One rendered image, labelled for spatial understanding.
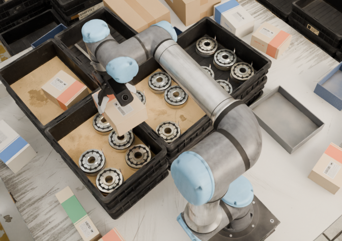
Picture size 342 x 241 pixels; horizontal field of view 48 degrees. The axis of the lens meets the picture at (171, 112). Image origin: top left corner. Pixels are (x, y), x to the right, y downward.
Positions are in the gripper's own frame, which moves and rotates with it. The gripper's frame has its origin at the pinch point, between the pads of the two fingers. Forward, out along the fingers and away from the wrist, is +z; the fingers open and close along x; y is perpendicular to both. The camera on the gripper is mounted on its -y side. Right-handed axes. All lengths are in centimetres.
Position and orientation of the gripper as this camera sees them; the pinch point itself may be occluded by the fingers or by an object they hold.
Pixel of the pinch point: (119, 104)
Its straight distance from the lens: 133.8
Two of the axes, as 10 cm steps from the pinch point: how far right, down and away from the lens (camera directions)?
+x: -8.0, 5.2, -2.9
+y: -6.0, -6.5, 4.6
